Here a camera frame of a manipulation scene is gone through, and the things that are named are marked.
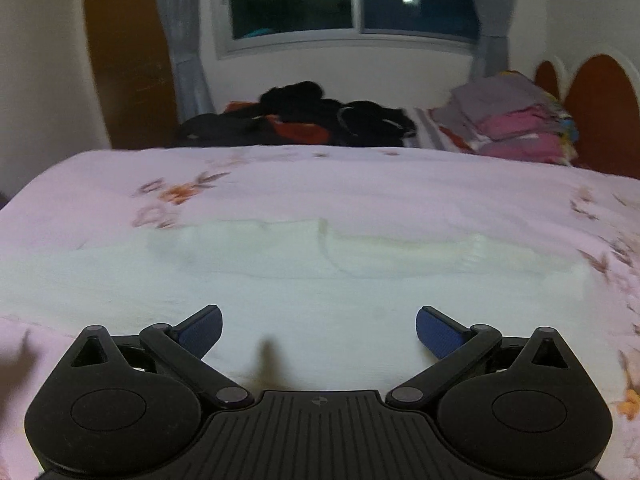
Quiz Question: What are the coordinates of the red garment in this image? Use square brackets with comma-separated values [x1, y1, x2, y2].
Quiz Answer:
[267, 114, 330, 145]

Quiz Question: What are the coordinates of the pink floral blanket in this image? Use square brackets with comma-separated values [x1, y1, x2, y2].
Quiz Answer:
[0, 145, 640, 480]

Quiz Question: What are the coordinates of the stack of folded clothes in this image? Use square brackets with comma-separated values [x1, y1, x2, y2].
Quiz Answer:
[432, 70, 582, 166]

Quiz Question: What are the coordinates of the grey curtain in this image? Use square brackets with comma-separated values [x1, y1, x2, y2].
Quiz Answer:
[151, 0, 217, 117]
[459, 0, 515, 75]

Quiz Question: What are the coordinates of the brown wooden door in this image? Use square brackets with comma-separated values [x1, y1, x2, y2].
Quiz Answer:
[81, 0, 179, 150]

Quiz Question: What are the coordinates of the striped bed sheet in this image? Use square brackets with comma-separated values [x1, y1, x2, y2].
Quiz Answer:
[407, 107, 473, 153]

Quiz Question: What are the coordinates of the brown scalloped headboard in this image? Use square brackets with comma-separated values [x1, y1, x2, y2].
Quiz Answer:
[532, 52, 640, 181]

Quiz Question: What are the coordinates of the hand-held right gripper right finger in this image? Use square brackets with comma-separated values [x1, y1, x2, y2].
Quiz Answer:
[385, 305, 569, 409]

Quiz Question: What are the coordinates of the pile of black clothes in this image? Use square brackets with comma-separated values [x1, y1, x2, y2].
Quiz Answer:
[172, 80, 419, 149]

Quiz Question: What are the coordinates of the white knit garment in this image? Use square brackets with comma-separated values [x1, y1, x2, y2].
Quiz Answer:
[0, 217, 596, 396]

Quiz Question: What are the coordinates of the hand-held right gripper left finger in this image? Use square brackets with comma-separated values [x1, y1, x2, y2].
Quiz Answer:
[70, 304, 254, 409]

